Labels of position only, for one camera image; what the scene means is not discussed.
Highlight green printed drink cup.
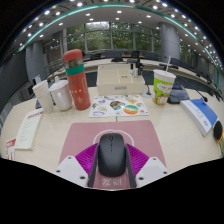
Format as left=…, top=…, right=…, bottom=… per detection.
left=152, top=55, right=177, bottom=107

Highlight colourful sticker sheet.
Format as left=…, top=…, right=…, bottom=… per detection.
left=88, top=94, right=150, bottom=119

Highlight pink mouse pad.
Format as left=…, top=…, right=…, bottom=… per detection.
left=58, top=119, right=167, bottom=191

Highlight white compartment tray box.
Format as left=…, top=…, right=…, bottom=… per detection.
left=96, top=63, right=147, bottom=97

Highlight round ceiling lights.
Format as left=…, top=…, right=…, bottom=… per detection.
left=16, top=0, right=224, bottom=68

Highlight white red-headed booklet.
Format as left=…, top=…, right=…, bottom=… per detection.
left=14, top=108, right=45, bottom=151

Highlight black computer mouse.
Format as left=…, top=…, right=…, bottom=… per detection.
left=97, top=132, right=128, bottom=178

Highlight black gooseneck desk microphone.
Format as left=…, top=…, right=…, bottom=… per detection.
left=166, top=74, right=209, bottom=105

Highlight red fan-print magazine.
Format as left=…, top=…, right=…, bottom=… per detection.
left=5, top=137, right=18, bottom=161

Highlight black yellow handheld microphone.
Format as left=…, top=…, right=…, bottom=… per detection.
left=213, top=119, right=224, bottom=158

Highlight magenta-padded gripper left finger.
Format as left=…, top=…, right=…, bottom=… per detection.
left=54, top=142, right=100, bottom=189

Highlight white standing board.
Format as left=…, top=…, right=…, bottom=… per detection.
left=32, top=74, right=43, bottom=86

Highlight blue and white book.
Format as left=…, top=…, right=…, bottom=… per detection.
left=179, top=97, right=219, bottom=137

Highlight red green-banded thermos bottle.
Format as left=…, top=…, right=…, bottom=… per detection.
left=62, top=48, right=92, bottom=111

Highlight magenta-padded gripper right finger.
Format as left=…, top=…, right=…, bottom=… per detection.
left=124, top=143, right=170, bottom=189

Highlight dark office chairs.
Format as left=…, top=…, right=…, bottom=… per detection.
left=84, top=49, right=201, bottom=73

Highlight long beige conference desk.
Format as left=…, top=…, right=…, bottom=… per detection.
left=46, top=58, right=201, bottom=81

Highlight white lidded mug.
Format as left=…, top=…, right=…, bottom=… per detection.
left=49, top=75, right=74, bottom=112

